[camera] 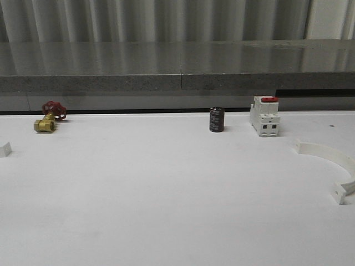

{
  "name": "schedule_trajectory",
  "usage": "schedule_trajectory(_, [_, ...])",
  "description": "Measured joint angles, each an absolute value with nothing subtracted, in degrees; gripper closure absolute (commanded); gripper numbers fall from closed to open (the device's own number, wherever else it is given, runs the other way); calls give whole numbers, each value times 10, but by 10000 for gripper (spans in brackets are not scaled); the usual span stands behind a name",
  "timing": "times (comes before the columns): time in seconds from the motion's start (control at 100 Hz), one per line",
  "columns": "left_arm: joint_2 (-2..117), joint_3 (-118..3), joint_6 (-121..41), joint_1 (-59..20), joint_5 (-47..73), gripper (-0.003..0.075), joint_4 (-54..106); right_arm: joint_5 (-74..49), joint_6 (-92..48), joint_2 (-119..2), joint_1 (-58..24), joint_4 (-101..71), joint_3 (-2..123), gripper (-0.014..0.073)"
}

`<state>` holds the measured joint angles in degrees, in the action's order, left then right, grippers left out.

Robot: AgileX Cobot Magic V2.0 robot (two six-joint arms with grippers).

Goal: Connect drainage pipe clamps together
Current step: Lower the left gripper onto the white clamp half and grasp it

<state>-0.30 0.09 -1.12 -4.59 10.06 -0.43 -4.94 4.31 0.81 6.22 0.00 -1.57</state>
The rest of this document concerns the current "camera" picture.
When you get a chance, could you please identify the black cylindrical capacitor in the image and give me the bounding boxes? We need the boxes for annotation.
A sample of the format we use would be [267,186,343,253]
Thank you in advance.
[209,106,225,132]

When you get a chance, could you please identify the brass valve with red handle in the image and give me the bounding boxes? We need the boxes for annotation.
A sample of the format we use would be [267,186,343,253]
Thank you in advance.
[34,101,67,132]

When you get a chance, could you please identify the white half pipe clamp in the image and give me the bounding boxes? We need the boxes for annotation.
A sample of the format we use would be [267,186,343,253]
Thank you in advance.
[295,140,354,205]
[0,142,12,158]

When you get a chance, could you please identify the grey stone ledge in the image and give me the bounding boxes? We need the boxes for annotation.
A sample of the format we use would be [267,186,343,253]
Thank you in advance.
[1,40,354,113]

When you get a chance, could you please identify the white circuit breaker red switch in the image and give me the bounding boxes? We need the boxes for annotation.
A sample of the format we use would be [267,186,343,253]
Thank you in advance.
[250,96,280,137]

